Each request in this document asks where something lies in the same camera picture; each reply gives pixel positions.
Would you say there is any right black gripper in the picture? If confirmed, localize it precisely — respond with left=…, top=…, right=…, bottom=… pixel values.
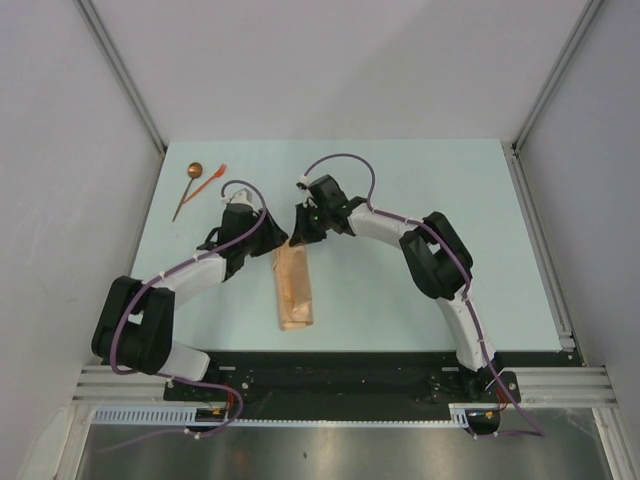
left=291, top=202, right=332, bottom=247

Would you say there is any orange cloth napkin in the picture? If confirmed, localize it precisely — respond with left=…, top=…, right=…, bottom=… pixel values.
left=272, top=242, right=314, bottom=331

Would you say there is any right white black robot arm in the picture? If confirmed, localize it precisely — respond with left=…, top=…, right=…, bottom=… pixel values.
left=290, top=175, right=498, bottom=401

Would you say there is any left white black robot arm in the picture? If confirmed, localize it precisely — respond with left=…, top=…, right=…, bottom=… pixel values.
left=91, top=203, right=288, bottom=400

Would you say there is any orange plastic fork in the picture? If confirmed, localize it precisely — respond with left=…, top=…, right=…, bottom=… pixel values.
left=183, top=164, right=227, bottom=204

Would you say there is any copper spoon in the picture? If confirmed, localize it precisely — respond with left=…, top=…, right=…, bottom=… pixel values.
left=172, top=162, right=203, bottom=222

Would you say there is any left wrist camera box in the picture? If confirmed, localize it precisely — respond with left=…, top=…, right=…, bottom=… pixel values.
left=221, top=188, right=255, bottom=209

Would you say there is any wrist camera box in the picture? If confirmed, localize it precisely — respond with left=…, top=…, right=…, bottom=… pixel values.
left=296, top=175, right=312, bottom=205
left=221, top=188, right=255, bottom=209

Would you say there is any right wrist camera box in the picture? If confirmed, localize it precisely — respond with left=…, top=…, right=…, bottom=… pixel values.
left=296, top=175, right=312, bottom=205

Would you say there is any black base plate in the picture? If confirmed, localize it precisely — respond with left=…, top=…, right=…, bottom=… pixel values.
left=164, top=351, right=521, bottom=421

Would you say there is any slotted cable duct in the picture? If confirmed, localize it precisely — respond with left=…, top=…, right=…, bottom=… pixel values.
left=92, top=405, right=501, bottom=427

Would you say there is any left aluminium frame post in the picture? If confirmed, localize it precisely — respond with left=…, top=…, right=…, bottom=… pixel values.
left=72, top=0, right=168, bottom=158

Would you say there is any aluminium frame post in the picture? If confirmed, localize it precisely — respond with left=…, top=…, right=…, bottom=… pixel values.
left=72, top=0, right=168, bottom=158
left=510, top=0, right=607, bottom=155

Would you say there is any right aluminium frame post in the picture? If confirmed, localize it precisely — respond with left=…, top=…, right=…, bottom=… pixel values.
left=510, top=0, right=607, bottom=155

